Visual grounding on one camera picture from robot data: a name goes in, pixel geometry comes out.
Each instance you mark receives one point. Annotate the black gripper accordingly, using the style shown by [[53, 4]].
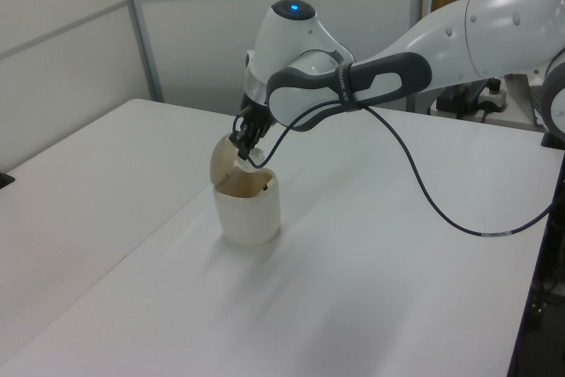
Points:
[[258, 114]]

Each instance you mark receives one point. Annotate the white paper trash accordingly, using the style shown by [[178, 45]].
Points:
[[256, 157]]

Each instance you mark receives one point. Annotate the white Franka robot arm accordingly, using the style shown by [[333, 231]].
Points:
[[485, 28]]

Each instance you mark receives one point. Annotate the small white bin with lid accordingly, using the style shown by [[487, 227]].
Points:
[[249, 218]]

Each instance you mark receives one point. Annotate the black equipment box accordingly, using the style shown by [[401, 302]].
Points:
[[450, 99]]

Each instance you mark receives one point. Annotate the grey partition corner post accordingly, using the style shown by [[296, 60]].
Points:
[[141, 41]]

